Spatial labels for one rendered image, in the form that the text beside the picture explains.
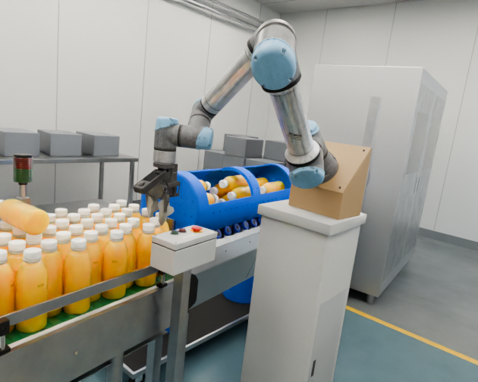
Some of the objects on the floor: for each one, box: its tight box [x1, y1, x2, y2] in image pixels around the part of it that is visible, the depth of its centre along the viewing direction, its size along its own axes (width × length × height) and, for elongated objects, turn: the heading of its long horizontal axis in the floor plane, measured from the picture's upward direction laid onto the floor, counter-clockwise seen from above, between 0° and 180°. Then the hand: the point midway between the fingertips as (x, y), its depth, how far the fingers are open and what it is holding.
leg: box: [145, 336, 163, 382], centre depth 179 cm, size 6×6×63 cm
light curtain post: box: [360, 96, 382, 213], centre depth 264 cm, size 6×6×170 cm
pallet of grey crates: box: [203, 133, 289, 170], centre depth 572 cm, size 120×80×119 cm
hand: (155, 220), depth 133 cm, fingers closed on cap, 4 cm apart
